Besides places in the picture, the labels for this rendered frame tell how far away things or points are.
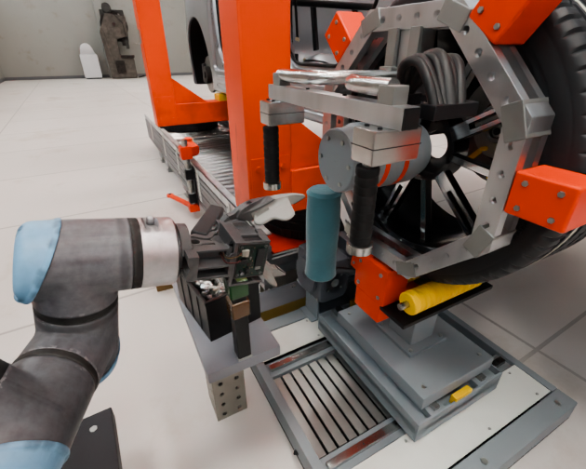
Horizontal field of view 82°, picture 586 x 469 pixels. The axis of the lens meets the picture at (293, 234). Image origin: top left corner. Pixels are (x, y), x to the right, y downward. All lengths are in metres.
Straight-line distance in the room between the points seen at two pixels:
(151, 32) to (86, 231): 2.60
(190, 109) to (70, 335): 2.67
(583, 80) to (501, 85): 0.11
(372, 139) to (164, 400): 1.12
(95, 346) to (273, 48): 0.90
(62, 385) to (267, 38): 0.95
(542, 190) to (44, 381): 0.66
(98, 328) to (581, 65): 0.74
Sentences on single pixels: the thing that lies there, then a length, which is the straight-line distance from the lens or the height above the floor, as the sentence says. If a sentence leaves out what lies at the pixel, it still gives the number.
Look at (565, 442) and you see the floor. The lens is 1.46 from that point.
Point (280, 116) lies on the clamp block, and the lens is 0.78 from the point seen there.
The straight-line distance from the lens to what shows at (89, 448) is 0.96.
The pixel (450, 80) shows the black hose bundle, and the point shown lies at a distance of 0.57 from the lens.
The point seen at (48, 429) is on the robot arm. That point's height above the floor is 0.74.
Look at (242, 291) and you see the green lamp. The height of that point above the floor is 0.64.
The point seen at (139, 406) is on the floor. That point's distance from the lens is 1.37.
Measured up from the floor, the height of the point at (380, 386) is 0.16.
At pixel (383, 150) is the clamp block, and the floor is 0.92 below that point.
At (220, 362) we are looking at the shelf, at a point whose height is 0.45.
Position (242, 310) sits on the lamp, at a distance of 0.70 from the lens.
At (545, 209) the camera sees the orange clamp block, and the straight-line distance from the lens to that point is 0.61.
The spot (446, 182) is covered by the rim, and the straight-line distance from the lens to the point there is 0.83.
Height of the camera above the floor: 1.04
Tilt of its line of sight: 28 degrees down
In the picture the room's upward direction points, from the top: straight up
